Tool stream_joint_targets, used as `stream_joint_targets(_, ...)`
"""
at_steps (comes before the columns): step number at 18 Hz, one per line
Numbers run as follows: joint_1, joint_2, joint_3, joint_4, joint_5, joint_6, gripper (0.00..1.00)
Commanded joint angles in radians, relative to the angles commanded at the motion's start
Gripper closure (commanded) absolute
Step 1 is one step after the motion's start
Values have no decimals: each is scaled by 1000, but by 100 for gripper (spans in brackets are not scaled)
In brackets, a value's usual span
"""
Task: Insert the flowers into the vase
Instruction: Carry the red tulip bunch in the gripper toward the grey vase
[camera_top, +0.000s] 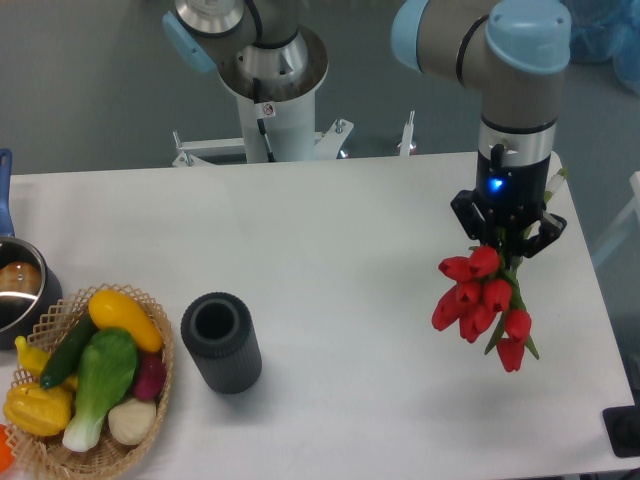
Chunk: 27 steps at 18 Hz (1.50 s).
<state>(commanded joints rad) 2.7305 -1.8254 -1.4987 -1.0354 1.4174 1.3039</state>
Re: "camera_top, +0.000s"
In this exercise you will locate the green cucumber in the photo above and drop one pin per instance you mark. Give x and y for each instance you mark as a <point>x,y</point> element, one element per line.
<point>65,359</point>

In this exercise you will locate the dark grey ribbed vase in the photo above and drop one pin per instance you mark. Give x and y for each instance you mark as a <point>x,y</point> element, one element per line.
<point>218,331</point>

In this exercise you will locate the yellow banana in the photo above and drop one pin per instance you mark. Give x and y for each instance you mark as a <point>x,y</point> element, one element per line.
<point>36,362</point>

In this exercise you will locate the red tulip bouquet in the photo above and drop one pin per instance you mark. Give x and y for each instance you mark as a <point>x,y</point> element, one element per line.
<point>486,296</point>

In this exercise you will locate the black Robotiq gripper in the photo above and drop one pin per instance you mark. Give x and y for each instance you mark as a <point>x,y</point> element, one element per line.
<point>506,208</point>

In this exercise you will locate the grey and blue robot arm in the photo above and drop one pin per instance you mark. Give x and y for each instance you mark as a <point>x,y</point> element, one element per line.
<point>513,52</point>

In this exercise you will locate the blue plastic bag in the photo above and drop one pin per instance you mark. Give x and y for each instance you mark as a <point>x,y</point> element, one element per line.
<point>607,31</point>

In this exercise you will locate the yellow squash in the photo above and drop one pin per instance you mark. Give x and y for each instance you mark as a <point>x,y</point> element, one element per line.
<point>113,309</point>

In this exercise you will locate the blue handled metal pot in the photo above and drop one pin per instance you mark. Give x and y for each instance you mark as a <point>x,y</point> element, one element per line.
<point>28,285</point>

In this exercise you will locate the woven wicker basket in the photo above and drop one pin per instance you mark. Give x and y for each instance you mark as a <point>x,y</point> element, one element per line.
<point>46,457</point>

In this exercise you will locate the black device at table edge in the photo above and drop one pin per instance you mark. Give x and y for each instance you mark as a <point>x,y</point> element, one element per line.
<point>622,426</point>

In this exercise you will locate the white garlic bulb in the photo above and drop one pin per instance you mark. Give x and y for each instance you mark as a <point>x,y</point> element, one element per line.
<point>130,421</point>

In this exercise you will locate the white frame at right edge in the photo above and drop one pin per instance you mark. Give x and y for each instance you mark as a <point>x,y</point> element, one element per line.
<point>620,228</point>

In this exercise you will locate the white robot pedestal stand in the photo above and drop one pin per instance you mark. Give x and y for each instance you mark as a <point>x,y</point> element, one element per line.
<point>271,132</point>

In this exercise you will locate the orange fruit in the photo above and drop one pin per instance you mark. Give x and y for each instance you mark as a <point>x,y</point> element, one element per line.
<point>7,457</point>

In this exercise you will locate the green bok choy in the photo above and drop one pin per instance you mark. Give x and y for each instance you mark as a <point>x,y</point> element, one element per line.
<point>105,373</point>

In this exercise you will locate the yellow bell pepper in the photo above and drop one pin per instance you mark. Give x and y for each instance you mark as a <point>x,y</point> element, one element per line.
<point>38,411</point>

